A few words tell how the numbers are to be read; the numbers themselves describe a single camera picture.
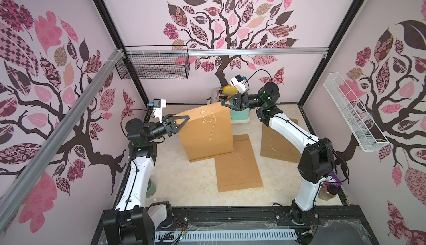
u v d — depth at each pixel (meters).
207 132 0.68
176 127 0.61
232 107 0.66
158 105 0.59
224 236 0.70
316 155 0.47
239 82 0.66
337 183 0.81
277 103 1.19
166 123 0.59
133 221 0.39
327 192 0.74
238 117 1.06
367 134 0.66
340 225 0.73
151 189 0.85
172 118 0.61
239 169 0.90
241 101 0.64
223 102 0.65
